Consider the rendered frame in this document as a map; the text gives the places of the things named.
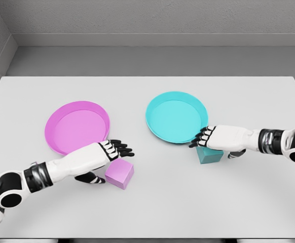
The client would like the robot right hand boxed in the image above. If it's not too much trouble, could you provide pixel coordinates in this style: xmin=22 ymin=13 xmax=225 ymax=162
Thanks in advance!
xmin=188 ymin=125 xmax=248 ymax=160

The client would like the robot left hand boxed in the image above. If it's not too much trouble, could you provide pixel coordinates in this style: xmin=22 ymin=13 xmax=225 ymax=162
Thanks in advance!
xmin=69 ymin=139 xmax=135 ymax=185

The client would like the teal block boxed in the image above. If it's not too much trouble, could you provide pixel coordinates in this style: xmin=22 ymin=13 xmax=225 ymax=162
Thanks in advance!
xmin=196 ymin=146 xmax=225 ymax=165

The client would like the pink block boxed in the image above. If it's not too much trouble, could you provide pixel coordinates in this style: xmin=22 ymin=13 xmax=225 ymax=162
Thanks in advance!
xmin=104 ymin=158 xmax=134 ymax=190

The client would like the pink round plate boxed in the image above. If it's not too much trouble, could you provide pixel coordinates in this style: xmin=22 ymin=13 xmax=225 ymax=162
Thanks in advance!
xmin=44 ymin=100 xmax=110 ymax=156

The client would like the cyan round plate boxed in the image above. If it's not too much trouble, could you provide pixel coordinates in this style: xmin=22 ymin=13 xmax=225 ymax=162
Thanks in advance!
xmin=145 ymin=91 xmax=209 ymax=145

